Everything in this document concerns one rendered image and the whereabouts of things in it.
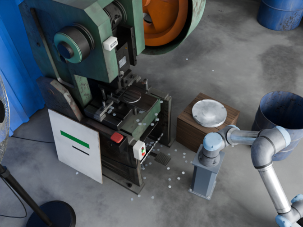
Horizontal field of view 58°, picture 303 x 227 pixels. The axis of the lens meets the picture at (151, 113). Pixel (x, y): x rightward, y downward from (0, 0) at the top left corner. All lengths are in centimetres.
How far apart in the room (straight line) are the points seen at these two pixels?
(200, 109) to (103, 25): 126
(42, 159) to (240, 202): 178
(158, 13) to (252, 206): 162
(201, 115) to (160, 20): 88
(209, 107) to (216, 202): 78
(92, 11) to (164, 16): 60
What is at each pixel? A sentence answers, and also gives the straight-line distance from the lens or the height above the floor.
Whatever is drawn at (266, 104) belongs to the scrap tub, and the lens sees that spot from 262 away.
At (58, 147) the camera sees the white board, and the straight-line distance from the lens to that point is 253.
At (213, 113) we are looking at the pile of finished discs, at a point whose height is 38.
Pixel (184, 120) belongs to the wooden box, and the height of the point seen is 35.
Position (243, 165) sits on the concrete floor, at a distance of 258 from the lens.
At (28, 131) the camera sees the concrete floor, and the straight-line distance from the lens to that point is 302.
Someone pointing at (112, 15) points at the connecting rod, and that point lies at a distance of 158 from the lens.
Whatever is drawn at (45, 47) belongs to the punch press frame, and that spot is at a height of 115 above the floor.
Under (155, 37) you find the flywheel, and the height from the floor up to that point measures 106.
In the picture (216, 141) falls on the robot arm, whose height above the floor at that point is 68.
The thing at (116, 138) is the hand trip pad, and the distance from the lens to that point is 173.
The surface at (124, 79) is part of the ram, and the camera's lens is 179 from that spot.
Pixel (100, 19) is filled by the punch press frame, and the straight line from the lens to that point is 144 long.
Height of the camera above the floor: 214
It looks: 49 degrees down
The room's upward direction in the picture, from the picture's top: 3 degrees counter-clockwise
